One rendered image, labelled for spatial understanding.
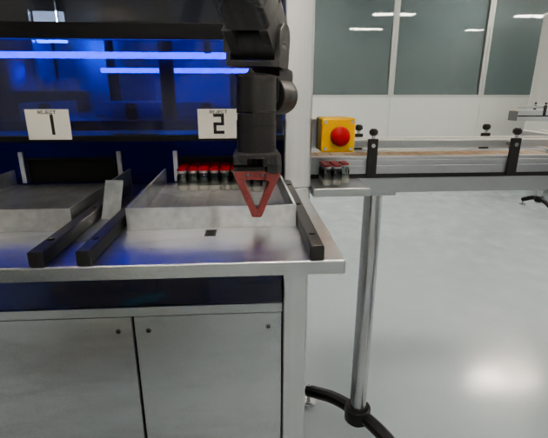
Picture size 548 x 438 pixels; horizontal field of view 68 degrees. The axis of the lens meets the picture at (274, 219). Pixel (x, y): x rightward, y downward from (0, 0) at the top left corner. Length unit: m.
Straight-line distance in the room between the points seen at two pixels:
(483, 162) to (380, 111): 4.64
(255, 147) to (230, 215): 0.12
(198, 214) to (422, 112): 5.42
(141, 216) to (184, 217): 0.07
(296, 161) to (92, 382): 0.73
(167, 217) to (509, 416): 1.45
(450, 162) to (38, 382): 1.14
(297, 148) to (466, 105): 5.39
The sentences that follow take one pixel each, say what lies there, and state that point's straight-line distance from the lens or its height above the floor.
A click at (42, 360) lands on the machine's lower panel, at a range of 1.18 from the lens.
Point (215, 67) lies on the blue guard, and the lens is 0.88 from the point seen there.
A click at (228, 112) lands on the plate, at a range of 0.87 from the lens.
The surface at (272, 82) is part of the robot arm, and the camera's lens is 0.59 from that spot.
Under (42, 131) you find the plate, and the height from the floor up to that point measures 1.01.
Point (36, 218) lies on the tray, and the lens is 0.71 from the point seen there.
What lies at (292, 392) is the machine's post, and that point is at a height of 0.34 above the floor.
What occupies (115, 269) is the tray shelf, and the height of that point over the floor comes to 0.87.
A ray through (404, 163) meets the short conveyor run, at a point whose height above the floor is 0.91.
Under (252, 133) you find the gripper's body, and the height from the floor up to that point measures 1.03.
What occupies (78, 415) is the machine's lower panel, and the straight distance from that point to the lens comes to 1.25.
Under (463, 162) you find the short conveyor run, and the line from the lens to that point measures 1.13.
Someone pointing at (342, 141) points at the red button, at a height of 0.99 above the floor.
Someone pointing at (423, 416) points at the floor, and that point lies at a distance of 1.67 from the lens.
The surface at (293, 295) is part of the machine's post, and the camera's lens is 0.99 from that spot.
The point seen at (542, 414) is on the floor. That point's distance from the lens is 1.85.
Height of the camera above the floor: 1.08
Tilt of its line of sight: 17 degrees down
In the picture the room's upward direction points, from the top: straight up
